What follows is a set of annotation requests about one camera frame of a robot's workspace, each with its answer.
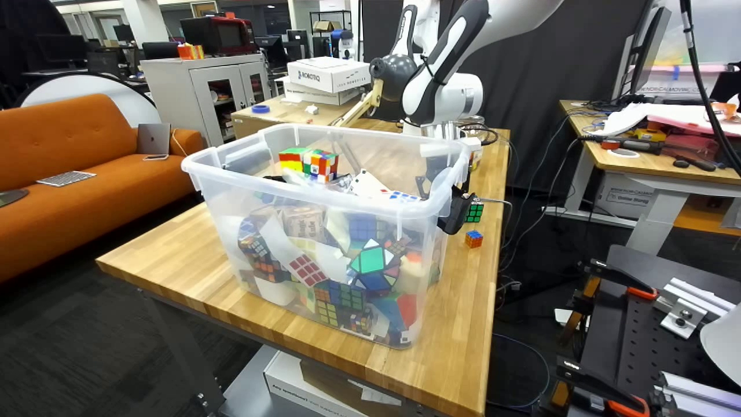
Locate dark flat object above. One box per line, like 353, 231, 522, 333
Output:
0, 188, 33, 209

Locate clear plastic storage bin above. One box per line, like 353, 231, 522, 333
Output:
182, 123, 476, 349

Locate white papers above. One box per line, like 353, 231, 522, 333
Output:
581, 102, 655, 142

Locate orange object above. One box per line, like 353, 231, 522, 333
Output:
176, 41, 209, 62

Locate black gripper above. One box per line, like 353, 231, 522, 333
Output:
420, 148, 454, 199

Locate grey tablet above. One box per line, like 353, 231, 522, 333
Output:
136, 123, 171, 159

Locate flat grey pad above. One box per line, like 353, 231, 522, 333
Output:
35, 170, 99, 189

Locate black clamp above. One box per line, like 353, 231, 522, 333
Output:
435, 182, 476, 238

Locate red and white puzzle cube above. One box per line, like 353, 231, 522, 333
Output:
287, 252, 329, 290

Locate orange sofa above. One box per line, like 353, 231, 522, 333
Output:
0, 93, 209, 286

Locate rainbow striped puzzle cube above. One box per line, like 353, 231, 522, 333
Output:
275, 147, 344, 186

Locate dark multicolour puzzle cube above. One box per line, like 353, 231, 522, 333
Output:
236, 230, 292, 286

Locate white upright machine column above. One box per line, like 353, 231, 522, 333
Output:
389, 0, 448, 64

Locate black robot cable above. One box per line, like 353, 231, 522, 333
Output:
679, 0, 741, 179

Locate small green cube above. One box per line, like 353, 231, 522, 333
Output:
461, 202, 486, 226

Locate white cabinet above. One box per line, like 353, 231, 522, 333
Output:
139, 50, 274, 148

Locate wooden desk with white legs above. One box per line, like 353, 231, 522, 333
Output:
539, 98, 741, 257

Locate white box under table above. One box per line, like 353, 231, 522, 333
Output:
261, 347, 435, 417

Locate black computer monitor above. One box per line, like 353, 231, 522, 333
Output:
611, 2, 674, 106

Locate green and yellow puzzle cube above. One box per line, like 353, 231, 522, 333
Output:
311, 280, 367, 331

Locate plain white cube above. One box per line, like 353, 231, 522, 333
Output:
253, 275, 299, 309

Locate orange handled clamp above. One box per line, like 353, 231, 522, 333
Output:
581, 260, 661, 306
552, 361, 655, 417

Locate dark red machine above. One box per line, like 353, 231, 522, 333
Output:
182, 12, 260, 58

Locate aluminium extrusion piece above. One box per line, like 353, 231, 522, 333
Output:
655, 275, 740, 343

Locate red tool case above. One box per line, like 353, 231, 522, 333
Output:
646, 113, 741, 170

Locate white curved plate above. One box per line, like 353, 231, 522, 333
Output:
697, 301, 741, 389

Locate flat white box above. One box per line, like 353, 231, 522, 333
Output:
279, 77, 367, 108

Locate black curtain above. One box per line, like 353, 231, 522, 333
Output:
361, 0, 657, 199

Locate white round table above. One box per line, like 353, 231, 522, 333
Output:
20, 71, 162, 129

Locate beige puzzle cube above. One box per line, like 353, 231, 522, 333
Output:
280, 206, 326, 240

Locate red and blue puzzle cube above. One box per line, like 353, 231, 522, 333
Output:
392, 292, 424, 345

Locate white cardboard box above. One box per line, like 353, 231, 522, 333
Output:
285, 55, 374, 96

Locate black perforated panel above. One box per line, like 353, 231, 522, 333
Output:
578, 244, 741, 403

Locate teal megaminx puzzle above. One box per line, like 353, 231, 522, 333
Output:
348, 238, 389, 277

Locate white metal rails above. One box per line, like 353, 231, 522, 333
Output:
655, 369, 741, 417

